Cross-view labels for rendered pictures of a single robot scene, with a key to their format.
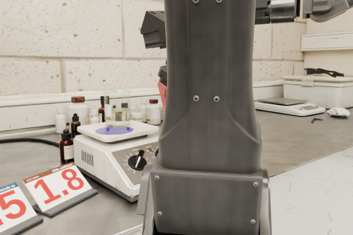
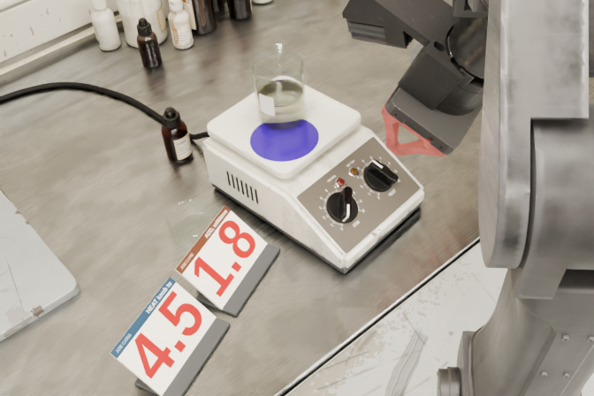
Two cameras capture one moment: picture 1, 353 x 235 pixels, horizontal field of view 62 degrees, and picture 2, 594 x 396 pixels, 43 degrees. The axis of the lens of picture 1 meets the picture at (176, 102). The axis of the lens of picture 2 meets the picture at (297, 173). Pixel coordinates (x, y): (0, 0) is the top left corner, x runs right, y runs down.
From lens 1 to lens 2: 0.39 m
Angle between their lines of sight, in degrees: 35
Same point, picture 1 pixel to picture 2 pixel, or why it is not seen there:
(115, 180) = (312, 240)
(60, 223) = (256, 328)
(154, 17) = (375, 3)
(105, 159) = (286, 207)
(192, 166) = not seen: outside the picture
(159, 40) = (383, 35)
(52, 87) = not seen: outside the picture
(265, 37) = not seen: outside the picture
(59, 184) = (224, 256)
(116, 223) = (338, 321)
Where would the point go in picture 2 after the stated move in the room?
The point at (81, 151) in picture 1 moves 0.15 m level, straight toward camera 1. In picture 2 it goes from (225, 171) to (277, 273)
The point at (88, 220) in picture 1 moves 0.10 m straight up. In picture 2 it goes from (294, 319) to (286, 247)
